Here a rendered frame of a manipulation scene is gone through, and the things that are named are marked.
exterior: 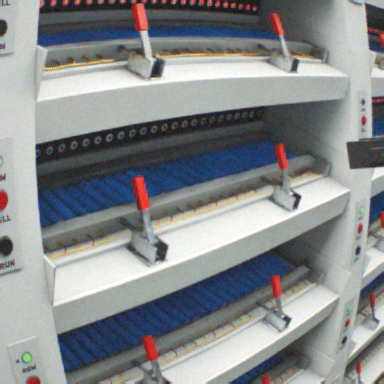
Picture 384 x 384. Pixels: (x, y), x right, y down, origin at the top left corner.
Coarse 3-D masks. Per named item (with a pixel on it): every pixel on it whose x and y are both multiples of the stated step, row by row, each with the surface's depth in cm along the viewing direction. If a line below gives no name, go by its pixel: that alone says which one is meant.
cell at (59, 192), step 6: (54, 192) 72; (60, 192) 71; (66, 192) 72; (60, 198) 71; (66, 198) 71; (72, 198) 71; (66, 204) 70; (72, 204) 70; (78, 204) 70; (72, 210) 69; (78, 210) 69; (84, 210) 69; (78, 216) 69
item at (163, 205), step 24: (264, 168) 90; (288, 168) 94; (312, 168) 100; (168, 192) 77; (192, 192) 78; (216, 192) 82; (240, 192) 86; (96, 216) 68; (120, 216) 69; (48, 240) 62; (72, 240) 65
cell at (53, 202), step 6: (42, 192) 70; (48, 192) 70; (42, 198) 70; (48, 198) 70; (54, 198) 69; (48, 204) 69; (54, 204) 69; (60, 204) 69; (54, 210) 68; (60, 210) 68; (66, 210) 68; (66, 216) 67; (72, 216) 67
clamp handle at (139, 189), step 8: (136, 184) 66; (144, 184) 67; (136, 192) 66; (144, 192) 66; (136, 200) 66; (144, 200) 66; (144, 208) 66; (144, 216) 66; (144, 224) 66; (152, 224) 67; (152, 232) 67; (152, 240) 67
